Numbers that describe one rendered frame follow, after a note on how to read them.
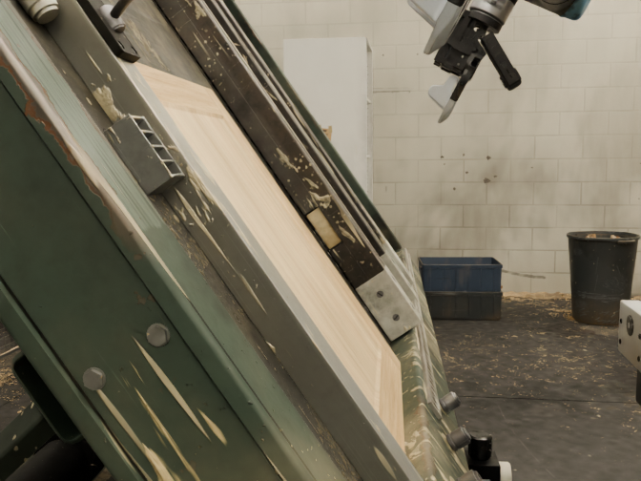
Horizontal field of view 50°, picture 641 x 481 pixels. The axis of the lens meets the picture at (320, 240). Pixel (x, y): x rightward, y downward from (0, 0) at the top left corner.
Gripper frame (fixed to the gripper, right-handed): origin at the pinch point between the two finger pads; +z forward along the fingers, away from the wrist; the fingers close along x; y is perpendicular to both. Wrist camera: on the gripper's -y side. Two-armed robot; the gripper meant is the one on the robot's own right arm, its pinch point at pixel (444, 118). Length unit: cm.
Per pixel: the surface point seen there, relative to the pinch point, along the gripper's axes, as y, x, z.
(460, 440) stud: -22, 50, 39
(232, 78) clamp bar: 39.3, 9.2, 11.8
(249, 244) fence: 11, 74, 24
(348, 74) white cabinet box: 72, -347, -17
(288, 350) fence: 3, 75, 31
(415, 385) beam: -15, 39, 39
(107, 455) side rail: 9, 100, 34
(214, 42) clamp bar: 45.3, 9.4, 7.3
